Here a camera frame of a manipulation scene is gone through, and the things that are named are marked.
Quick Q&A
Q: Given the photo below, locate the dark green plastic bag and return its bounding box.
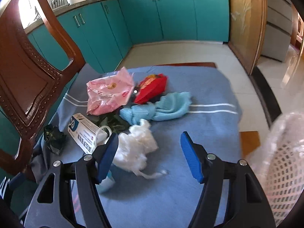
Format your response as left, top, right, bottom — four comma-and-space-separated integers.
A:
96, 111, 131, 133

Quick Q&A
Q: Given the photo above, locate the white plastic mesh basket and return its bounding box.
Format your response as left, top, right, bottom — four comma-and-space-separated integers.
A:
245, 111, 304, 228

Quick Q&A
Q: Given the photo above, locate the carved wooden chair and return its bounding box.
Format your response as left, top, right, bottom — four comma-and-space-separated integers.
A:
0, 0, 216, 182

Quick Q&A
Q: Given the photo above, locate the clear plastic liner bag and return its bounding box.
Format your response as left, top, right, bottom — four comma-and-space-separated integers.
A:
245, 111, 304, 219

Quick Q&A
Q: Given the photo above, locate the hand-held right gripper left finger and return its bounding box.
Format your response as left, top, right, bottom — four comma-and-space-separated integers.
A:
24, 133, 119, 228

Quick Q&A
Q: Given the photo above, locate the white plastic bag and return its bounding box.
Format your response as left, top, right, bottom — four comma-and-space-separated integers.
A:
111, 119, 168, 180

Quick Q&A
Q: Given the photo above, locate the grey cloth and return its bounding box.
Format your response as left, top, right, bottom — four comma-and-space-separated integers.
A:
30, 135, 51, 183

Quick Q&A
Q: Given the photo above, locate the grey refrigerator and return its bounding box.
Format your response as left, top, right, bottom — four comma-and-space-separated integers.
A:
260, 0, 294, 63

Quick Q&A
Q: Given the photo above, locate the low wooden stool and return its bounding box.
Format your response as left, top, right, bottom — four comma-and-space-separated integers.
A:
239, 131, 261, 159

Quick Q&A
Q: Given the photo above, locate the light blue knitted cloth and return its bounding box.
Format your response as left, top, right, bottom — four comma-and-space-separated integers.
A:
119, 91, 193, 122

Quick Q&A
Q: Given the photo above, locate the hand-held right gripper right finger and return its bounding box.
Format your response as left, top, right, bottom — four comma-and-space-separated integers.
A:
180, 131, 276, 228

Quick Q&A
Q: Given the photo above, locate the dark green wrapper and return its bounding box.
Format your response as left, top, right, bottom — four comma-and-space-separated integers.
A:
43, 124, 67, 156

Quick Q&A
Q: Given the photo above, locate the white cardboard box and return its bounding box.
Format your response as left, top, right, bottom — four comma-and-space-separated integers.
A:
67, 113, 112, 155

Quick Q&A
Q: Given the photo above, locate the red foil wrapper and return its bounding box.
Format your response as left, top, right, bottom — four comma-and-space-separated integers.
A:
134, 74, 168, 105

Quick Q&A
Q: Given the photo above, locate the pink plastic wrapper bag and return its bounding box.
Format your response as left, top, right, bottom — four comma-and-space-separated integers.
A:
86, 67, 135, 116

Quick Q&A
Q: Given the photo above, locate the bright window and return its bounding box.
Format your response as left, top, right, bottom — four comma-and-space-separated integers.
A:
17, 0, 48, 27

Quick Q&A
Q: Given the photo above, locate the wood framed glass sliding door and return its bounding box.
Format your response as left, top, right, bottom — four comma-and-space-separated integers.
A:
227, 0, 269, 76

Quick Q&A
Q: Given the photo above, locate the white dish rack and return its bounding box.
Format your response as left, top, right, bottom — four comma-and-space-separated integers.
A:
46, 0, 70, 10

